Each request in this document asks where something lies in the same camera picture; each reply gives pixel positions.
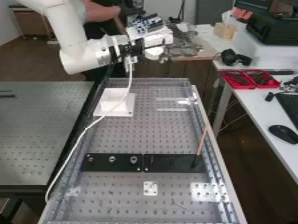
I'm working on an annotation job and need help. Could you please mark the brown wooden cabinet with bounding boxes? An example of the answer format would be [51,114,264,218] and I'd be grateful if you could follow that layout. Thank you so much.
[12,6,55,38]

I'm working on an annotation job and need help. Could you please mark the small light wooden box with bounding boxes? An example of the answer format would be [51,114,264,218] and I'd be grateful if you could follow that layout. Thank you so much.
[212,22,237,42]

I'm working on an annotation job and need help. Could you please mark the small white box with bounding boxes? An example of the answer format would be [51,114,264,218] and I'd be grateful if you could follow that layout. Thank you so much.
[92,88,137,118]

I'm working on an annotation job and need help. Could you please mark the black headphones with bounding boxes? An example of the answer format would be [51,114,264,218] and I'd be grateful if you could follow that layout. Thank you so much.
[220,48,253,67]

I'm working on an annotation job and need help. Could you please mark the small white square plate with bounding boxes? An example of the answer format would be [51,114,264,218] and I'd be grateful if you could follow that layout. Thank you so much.
[143,180,160,197]

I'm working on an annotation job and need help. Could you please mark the black keyboard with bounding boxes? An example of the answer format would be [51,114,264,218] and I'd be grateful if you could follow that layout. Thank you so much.
[275,92,298,131]

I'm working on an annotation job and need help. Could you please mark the red tray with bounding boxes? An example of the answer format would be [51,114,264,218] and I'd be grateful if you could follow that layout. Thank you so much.
[220,69,257,90]
[245,69,282,89]

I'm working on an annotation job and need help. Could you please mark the white desk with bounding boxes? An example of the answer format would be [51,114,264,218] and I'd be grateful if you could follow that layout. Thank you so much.
[212,23,298,186]

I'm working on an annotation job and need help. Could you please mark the person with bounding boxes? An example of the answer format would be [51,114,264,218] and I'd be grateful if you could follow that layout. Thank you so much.
[83,0,151,41]

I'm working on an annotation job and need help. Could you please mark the thin stick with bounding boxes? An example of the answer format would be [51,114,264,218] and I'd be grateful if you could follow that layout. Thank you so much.
[191,114,213,168]

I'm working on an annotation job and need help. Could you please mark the black plate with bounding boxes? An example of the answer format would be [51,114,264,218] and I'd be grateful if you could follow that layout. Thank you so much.
[82,153,208,174]

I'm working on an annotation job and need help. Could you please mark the brown wooden desk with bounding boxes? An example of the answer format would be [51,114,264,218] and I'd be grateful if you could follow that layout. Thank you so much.
[132,23,221,81]

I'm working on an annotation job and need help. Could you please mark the dark equipment case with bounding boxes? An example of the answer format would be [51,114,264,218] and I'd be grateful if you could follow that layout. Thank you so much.
[245,0,298,47]

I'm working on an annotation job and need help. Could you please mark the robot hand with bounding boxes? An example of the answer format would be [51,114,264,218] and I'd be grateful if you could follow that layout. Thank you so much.
[126,13,201,63]

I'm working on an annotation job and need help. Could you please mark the clear box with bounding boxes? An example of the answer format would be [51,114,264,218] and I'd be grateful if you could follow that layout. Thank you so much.
[38,77,251,224]

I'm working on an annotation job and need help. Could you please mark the black computer mouse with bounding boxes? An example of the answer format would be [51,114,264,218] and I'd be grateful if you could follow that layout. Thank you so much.
[268,124,298,145]

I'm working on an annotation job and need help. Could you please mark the white cable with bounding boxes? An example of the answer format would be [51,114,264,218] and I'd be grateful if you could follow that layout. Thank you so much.
[44,54,137,204]

